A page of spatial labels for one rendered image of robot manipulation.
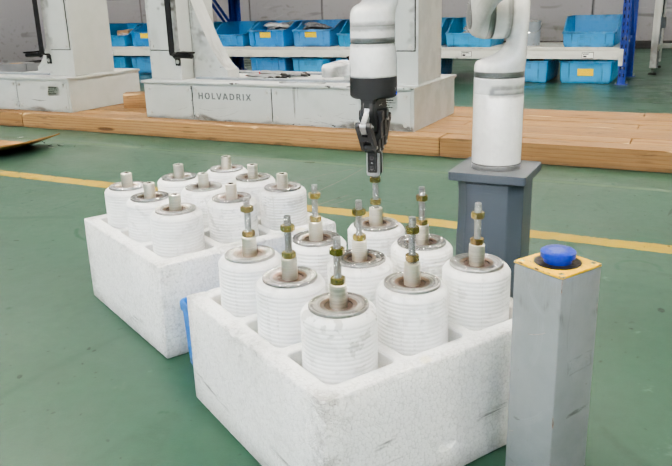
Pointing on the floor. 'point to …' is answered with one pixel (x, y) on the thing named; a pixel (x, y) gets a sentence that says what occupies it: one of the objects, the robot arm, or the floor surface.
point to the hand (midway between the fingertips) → (374, 163)
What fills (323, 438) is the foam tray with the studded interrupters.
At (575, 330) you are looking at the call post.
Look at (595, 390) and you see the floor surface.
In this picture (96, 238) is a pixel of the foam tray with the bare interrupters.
